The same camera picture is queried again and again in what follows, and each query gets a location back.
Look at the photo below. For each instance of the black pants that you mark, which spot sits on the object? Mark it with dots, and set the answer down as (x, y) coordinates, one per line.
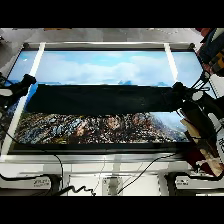
(100, 99)

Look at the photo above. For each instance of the heap of clothes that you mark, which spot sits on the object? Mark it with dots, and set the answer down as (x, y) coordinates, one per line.
(203, 153)
(213, 46)

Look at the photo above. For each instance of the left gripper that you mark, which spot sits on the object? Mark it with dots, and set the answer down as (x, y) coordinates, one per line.
(29, 80)

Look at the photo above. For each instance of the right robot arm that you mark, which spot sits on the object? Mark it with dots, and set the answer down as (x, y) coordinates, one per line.
(203, 110)

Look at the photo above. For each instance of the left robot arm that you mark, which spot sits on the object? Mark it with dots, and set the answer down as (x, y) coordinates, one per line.
(13, 91)

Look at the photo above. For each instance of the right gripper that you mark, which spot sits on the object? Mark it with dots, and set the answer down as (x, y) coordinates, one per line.
(179, 89)

